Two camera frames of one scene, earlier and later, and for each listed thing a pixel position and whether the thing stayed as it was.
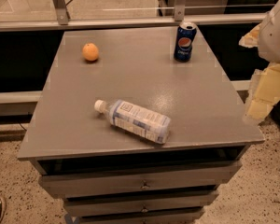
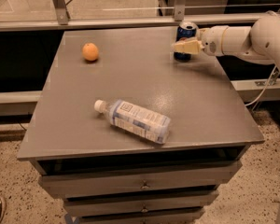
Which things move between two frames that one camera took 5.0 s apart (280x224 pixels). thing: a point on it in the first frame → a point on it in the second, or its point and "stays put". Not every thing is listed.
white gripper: x=276 y=36 → x=212 y=41
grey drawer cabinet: x=106 y=174 stays put
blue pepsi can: x=185 y=37 stays put
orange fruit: x=91 y=51 stays put
